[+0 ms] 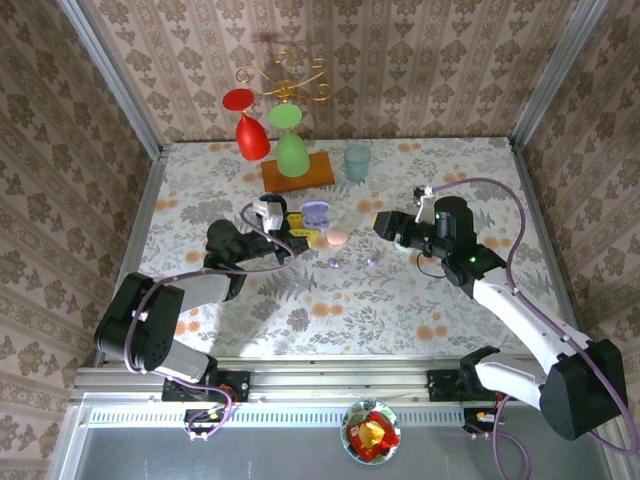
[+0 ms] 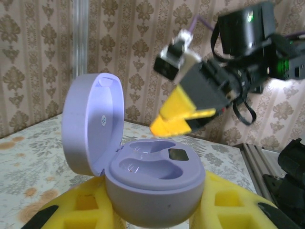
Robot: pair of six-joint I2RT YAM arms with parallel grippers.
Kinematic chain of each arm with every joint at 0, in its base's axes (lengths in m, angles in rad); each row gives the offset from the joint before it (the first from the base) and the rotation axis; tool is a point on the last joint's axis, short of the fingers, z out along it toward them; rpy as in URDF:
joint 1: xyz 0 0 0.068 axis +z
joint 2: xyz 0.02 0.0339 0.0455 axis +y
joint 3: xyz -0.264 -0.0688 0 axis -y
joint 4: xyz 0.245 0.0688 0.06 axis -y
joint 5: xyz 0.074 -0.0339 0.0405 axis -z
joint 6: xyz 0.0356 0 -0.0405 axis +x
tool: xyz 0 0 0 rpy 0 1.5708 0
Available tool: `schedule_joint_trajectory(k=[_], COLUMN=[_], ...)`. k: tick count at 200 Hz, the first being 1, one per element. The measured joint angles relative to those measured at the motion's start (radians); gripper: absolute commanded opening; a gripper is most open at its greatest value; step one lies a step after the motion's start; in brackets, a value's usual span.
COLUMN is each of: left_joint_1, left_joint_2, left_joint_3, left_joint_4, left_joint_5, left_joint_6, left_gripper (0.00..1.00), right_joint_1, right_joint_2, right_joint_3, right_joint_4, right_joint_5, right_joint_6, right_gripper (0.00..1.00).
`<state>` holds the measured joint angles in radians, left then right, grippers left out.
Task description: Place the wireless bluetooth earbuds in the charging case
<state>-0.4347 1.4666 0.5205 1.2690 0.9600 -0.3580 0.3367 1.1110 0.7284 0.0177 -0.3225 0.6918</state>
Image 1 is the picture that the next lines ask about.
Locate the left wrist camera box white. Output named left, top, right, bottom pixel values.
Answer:
left=251, top=195, right=287, bottom=232

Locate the lavender earbud charging case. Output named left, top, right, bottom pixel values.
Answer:
left=300, top=200, right=335, bottom=232

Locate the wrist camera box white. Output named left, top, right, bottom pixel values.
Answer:
left=251, top=195, right=287, bottom=232
left=411, top=184, right=437, bottom=222

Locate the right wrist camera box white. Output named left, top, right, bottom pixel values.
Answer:
left=411, top=184, right=437, bottom=222

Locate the aluminium corner post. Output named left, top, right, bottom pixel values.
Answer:
left=508, top=0, right=611, bottom=151
left=58, top=0, right=169, bottom=160

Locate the green wine glass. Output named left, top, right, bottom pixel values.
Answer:
left=267, top=103, right=310, bottom=179

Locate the teal plastic tumbler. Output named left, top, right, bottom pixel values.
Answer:
left=342, top=143, right=373, bottom=184

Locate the floral tablecloth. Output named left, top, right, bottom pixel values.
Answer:
left=132, top=137, right=564, bottom=359

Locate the yellow wrapped candy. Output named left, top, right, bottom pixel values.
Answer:
left=360, top=418, right=387, bottom=446

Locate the red candy wrapper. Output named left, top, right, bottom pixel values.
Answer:
left=348, top=410, right=401, bottom=459

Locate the red wine glass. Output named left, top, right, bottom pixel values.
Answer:
left=222, top=88, right=272, bottom=162

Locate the gold glass rack wooden base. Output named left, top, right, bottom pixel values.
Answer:
left=235, top=51, right=336, bottom=195

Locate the aluminium table side rail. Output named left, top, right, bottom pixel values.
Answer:
left=507, top=138, right=592, bottom=365
left=92, top=144, right=174, bottom=369

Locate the slotted metal cable strip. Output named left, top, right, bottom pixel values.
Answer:
left=87, top=405, right=464, bottom=427

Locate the floral rimmed plate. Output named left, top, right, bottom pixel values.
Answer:
left=340, top=398, right=402, bottom=467

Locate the dark blue cup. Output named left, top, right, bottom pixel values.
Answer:
left=259, top=193, right=290, bottom=214

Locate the grey metal tray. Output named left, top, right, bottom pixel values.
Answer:
left=47, top=392, right=640, bottom=480

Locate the black connector block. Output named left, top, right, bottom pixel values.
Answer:
left=462, top=407, right=503, bottom=434
left=183, top=408, right=227, bottom=435

